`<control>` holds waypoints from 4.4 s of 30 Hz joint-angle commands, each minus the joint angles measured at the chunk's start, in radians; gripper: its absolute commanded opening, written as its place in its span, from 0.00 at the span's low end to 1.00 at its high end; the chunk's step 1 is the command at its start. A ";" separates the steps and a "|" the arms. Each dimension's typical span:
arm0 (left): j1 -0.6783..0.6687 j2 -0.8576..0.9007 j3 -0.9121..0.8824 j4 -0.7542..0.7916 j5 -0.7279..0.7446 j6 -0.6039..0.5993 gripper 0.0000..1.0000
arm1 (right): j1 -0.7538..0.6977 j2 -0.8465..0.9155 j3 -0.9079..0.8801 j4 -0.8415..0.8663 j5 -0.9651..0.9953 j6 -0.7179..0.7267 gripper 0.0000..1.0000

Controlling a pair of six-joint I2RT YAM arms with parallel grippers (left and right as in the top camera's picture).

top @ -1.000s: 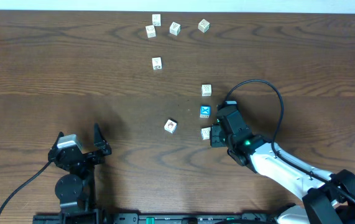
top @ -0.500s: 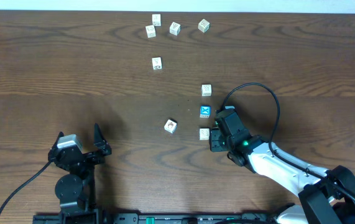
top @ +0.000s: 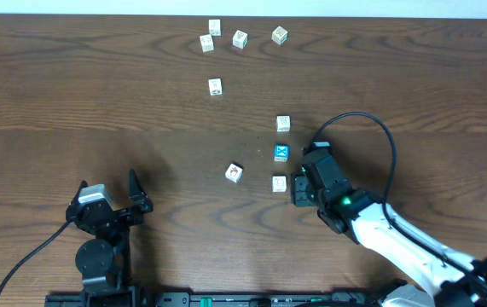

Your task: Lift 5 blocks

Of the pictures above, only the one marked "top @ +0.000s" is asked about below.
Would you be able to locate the blue-sided smiley wooden block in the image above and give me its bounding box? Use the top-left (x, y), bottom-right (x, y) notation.
top-left (272, 176), bottom-right (287, 193)

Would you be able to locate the red-sided wooden block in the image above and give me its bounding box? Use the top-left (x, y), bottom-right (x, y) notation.
top-left (200, 34), bottom-right (214, 52)

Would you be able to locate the blue X wooden block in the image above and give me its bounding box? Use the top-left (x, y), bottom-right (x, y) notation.
top-left (274, 144), bottom-right (290, 162)

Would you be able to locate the black cable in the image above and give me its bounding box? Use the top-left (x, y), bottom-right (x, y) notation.
top-left (0, 219), bottom-right (73, 307)
top-left (310, 111), bottom-right (487, 306)

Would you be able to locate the wooden block soccer ball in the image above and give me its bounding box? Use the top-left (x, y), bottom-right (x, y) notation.
top-left (208, 78), bottom-right (223, 96)

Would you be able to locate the left black cable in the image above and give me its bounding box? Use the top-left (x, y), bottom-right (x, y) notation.
top-left (0, 219), bottom-right (73, 307)

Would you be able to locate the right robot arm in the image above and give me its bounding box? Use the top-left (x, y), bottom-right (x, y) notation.
top-left (291, 145), bottom-right (487, 306)

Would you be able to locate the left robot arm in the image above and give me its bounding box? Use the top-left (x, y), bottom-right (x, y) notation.
top-left (66, 169), bottom-right (154, 306)

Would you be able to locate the green-print wooden block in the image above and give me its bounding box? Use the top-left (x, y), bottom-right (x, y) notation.
top-left (271, 26), bottom-right (288, 45)

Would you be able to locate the wooden block numeral three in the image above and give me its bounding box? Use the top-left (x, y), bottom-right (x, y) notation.
top-left (232, 30), bottom-right (248, 49)

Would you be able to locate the top wooden block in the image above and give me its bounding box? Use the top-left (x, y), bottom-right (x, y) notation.
top-left (208, 19), bottom-right (222, 37)

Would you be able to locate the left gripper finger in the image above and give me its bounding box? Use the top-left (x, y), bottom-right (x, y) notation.
top-left (129, 169), bottom-right (154, 213)
top-left (70, 180), bottom-right (88, 209)

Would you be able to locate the right black cable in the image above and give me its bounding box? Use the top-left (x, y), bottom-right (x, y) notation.
top-left (310, 111), bottom-right (487, 306)

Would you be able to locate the red picture wooden block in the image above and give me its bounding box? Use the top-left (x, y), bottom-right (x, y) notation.
top-left (225, 164), bottom-right (243, 183)

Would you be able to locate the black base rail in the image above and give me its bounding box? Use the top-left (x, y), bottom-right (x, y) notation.
top-left (43, 292), bottom-right (376, 307)

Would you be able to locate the wooden block mid table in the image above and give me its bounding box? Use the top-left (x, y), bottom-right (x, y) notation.
top-left (276, 115), bottom-right (291, 132)

